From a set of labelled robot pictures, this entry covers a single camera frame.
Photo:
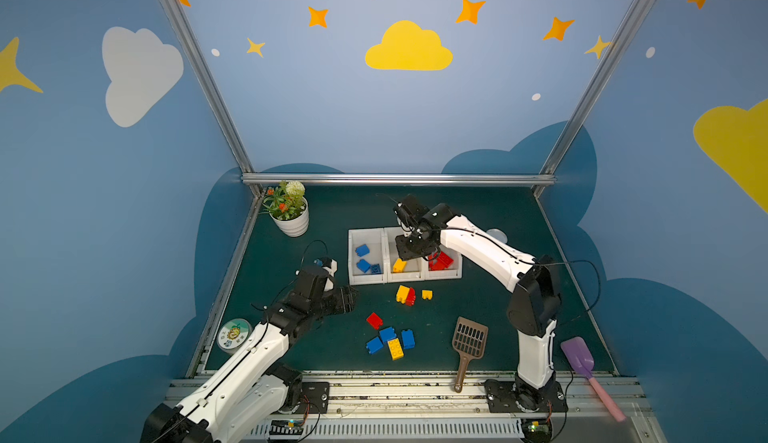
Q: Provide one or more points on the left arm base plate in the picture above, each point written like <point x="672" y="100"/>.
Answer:
<point x="307" y="397"/>

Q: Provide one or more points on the brown slotted scoop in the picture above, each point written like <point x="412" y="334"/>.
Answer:
<point x="469" y="341"/>

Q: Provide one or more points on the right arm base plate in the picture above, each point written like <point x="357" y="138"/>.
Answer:
<point x="517" y="396"/>

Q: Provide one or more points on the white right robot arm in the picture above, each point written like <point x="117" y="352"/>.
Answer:
<point x="535" y="291"/>

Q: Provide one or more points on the yellow flat lego brick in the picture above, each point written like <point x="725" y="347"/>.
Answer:
<point x="395" y="349"/>

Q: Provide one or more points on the red lego beside yellow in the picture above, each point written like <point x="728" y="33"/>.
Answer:
<point x="411" y="297"/>

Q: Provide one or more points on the circuit board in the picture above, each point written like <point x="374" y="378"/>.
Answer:
<point x="285" y="429"/>
<point x="536" y="431"/>

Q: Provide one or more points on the left circuit board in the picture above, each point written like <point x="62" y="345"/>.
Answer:
<point x="285" y="429"/>

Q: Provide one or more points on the aluminium back frame bar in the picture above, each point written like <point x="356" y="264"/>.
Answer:
<point x="436" y="180"/>

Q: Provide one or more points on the green plant with flowers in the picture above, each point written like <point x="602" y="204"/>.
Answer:
<point x="285" y="201"/>

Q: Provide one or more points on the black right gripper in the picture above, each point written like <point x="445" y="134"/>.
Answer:
<point x="410" y="245"/>

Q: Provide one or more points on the round tape roll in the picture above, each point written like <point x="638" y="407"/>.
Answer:
<point x="233" y="334"/>

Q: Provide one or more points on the blue small lego brick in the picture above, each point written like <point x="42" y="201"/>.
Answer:
<point x="362" y="250"/>

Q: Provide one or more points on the aluminium right frame post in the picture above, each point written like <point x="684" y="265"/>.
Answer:
<point x="622" y="39"/>

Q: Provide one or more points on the aluminium frame post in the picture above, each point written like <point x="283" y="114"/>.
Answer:
<point x="174" y="11"/>
<point x="622" y="39"/>

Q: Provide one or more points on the white flower pot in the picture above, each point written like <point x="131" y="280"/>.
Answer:
<point x="295" y="227"/>

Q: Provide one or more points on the blue lego brick right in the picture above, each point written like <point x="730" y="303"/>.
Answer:
<point x="408" y="339"/>

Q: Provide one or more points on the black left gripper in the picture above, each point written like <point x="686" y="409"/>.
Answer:
<point x="341" y="299"/>

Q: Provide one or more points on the right circuit board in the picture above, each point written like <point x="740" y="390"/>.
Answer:
<point x="536" y="431"/>

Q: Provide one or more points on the yellow large lego brick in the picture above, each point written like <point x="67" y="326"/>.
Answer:
<point x="402" y="294"/>

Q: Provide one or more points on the aluminium left frame post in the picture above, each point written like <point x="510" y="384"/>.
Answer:
<point x="174" y="11"/>

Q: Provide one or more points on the red lego brick small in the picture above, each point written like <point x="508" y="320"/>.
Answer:
<point x="440" y="261"/>

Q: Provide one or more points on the purple pink spatula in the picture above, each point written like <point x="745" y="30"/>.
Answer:
<point x="581" y="361"/>

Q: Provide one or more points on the white right sorting bin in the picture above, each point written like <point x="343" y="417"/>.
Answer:
<point x="453" y="274"/>

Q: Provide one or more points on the blue lego brick centre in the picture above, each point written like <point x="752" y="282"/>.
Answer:
<point x="363" y="266"/>

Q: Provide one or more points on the white middle sorting bin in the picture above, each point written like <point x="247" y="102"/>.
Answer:
<point x="413" y="270"/>

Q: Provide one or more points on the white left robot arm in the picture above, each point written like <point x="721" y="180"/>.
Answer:
<point x="253" y="384"/>

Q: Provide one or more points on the blue lego brick left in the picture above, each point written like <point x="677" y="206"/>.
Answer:
<point x="374" y="346"/>

